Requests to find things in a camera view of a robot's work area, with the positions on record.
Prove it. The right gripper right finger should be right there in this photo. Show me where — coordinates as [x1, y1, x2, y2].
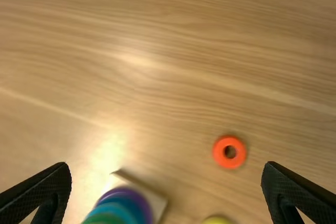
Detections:
[260, 161, 336, 224]

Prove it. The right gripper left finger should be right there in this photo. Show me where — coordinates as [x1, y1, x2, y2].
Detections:
[0, 161, 72, 224]

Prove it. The wooden peg base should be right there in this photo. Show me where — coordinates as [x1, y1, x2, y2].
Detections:
[109, 168, 169, 224]

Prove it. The dark green ring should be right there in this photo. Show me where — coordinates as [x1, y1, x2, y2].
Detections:
[80, 212, 127, 224]

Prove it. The light blue ring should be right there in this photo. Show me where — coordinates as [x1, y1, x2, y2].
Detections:
[87, 202, 140, 224]

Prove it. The yellow ring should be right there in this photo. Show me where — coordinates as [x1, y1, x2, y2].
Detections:
[201, 215, 232, 224]

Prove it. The orange ring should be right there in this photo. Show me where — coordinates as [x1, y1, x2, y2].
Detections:
[212, 134, 248, 170]

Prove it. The dark blue ring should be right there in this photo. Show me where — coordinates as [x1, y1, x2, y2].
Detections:
[93, 194, 146, 224]

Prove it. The purple ring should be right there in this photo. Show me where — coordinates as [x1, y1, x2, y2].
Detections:
[97, 186, 153, 223]

